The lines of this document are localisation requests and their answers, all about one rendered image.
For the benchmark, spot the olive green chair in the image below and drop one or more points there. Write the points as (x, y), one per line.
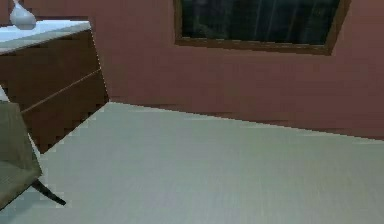
(15, 156)

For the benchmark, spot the wooden framed window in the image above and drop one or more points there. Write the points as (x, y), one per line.
(260, 20)

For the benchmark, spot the white round vase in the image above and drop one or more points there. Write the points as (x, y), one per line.
(22, 17)

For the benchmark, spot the brown chest of drawers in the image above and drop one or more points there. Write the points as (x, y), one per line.
(56, 83)

